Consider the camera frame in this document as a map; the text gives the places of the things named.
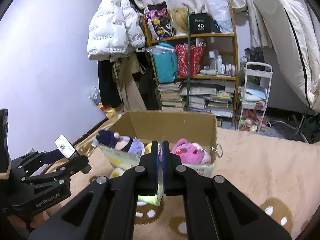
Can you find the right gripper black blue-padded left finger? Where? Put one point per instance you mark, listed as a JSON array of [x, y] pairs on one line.
[[106, 208]]

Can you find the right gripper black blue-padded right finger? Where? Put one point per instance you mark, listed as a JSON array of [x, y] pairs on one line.
[[214, 208]]

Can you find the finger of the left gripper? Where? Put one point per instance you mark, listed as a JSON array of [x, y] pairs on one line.
[[34, 160], [64, 172]]

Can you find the black white small box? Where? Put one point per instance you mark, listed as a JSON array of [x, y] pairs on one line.
[[65, 147]]

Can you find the white yellow plush toy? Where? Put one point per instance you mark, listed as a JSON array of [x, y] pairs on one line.
[[117, 172]]

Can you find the green tissue pack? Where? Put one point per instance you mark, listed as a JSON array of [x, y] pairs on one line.
[[153, 200]]

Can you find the pink strawberry plush bear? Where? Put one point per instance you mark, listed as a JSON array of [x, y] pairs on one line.
[[191, 153]]

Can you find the purple haired doll plush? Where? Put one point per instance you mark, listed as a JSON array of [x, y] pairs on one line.
[[121, 142]]

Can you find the person's left hand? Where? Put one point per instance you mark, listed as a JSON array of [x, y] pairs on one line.
[[18, 228]]

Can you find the cardboard box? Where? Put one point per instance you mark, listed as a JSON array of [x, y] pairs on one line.
[[148, 126]]

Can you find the stack of books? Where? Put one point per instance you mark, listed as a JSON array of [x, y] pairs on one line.
[[200, 95]]

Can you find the beige hanging coat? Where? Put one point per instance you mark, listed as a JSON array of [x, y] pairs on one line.
[[127, 88]]

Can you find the wooden bookshelf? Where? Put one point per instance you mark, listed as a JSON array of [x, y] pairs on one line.
[[234, 54]]

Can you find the white rolling cart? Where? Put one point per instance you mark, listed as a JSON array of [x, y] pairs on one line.
[[254, 95]]

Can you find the white puffer jacket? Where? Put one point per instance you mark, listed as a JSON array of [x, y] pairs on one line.
[[114, 30]]

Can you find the teal bag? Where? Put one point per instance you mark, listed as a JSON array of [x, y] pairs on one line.
[[165, 60]]

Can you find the red gift bag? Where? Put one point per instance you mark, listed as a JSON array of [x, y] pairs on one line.
[[189, 60]]

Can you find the black box marked 40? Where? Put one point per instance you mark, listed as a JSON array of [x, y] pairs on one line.
[[199, 23]]

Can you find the black pink printed bag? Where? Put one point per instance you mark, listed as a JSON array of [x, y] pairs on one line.
[[158, 21]]

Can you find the blonde wig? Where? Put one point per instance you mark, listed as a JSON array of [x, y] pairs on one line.
[[179, 22]]

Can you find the white plastic bag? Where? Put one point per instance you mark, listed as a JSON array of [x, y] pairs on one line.
[[219, 11]]

